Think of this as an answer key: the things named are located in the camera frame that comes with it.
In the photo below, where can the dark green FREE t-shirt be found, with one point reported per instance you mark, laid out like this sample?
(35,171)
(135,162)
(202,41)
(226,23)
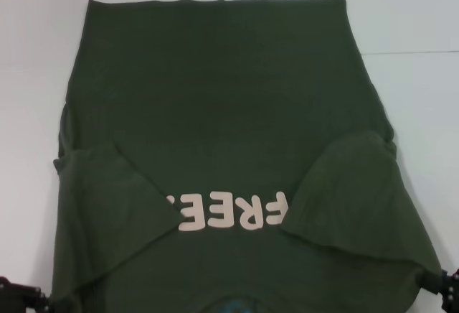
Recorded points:
(229,94)

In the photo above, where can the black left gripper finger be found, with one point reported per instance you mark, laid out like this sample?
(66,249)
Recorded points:
(21,293)

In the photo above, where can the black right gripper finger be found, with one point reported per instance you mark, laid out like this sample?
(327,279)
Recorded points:
(443,284)

